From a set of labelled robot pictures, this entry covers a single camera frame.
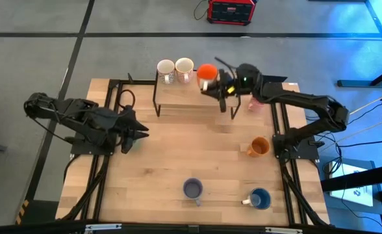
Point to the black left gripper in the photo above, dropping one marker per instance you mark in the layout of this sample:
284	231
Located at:
122	128

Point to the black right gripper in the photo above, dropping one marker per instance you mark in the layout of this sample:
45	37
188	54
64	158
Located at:
228	83

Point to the red-orange mug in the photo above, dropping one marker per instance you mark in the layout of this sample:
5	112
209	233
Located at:
207	73

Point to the pink mug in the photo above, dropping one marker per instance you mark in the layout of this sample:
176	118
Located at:
255	105

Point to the white mug with yellow rim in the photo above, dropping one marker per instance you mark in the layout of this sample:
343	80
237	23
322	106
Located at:
184	66

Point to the orange mug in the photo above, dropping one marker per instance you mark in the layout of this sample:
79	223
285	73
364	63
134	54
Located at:
259	147

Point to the purple mug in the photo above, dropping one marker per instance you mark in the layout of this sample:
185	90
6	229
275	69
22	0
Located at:
192	188

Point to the blue mug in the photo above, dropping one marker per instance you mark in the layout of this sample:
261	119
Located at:
260	199

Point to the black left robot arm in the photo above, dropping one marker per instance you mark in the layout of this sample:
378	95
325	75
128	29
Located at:
80	112

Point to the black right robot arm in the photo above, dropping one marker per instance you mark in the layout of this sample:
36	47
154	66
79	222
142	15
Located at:
301	97

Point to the white mug with red rim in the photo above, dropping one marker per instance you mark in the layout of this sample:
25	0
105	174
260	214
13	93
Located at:
165	67

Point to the red tool box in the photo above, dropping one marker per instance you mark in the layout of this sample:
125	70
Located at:
231	11

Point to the black yellow hazard floor plate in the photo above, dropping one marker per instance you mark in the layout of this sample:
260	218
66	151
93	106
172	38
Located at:
38	211

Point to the black metal beams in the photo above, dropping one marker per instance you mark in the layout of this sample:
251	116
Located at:
356	178

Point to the white box with logo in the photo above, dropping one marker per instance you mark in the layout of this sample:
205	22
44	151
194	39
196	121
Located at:
356	195

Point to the black aluminium table frame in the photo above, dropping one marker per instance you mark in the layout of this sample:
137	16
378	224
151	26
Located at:
142	82

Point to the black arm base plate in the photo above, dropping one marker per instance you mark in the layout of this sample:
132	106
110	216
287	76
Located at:
308	151
87	150

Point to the silver metal bracket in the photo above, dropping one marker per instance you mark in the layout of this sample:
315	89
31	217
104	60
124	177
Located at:
283	230
103	227

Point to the black metal stand frame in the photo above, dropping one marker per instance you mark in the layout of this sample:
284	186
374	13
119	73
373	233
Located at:
353	83

